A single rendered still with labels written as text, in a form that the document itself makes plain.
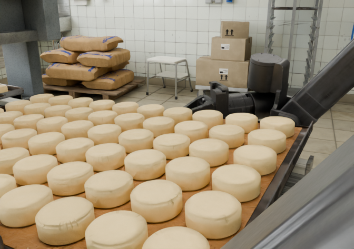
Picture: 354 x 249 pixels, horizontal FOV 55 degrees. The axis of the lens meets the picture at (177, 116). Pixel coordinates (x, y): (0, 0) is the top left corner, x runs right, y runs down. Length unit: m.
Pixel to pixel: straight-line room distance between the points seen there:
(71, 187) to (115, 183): 0.05
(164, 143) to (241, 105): 0.24
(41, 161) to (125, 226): 0.18
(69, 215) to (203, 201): 0.12
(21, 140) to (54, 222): 0.25
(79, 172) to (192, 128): 0.18
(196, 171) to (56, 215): 0.14
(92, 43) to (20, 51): 3.12
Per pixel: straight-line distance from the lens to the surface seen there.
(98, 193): 0.35
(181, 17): 4.53
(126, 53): 4.38
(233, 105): 0.64
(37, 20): 1.04
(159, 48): 4.68
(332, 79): 0.61
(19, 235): 0.35
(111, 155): 0.42
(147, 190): 0.34
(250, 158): 0.40
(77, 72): 4.12
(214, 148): 0.42
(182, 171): 0.37
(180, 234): 0.28
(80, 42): 4.31
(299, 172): 0.53
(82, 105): 0.70
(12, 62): 1.18
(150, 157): 0.41
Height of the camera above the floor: 1.13
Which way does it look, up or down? 19 degrees down
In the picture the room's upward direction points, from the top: straight up
